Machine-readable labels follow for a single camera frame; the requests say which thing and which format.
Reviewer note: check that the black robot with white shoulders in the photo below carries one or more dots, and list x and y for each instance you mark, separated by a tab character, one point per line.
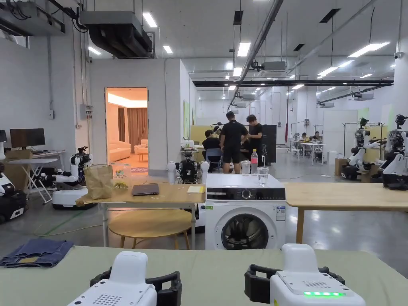
188	170

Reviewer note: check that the bed with pale green sheet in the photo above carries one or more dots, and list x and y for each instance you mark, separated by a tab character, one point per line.
210	274

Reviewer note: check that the desk with black monitor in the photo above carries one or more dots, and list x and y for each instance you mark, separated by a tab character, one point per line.
27	137

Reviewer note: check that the white robot on wheeled base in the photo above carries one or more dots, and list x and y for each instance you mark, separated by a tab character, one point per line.
68	194

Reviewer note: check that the cream armchair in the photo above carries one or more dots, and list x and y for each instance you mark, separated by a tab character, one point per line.
142	147

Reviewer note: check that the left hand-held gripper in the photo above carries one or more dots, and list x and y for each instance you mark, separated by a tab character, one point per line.
121	293

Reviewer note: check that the folded blue jeans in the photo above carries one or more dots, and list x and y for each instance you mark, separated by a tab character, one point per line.
41	251

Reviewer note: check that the white washing machine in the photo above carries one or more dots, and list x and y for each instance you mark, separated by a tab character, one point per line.
216	223

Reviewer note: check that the white humanoid robot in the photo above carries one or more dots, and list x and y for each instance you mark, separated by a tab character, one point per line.
395	165
360	153

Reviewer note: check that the cream sofa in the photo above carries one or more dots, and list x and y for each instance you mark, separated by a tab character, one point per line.
118	151

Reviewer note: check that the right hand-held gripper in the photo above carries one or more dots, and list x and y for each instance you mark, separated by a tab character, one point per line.
299	287

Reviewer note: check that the white and black robot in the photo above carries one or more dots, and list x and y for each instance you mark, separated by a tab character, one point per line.
9	204

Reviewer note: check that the brown carton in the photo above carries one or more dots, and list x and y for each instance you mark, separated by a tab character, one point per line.
340	166

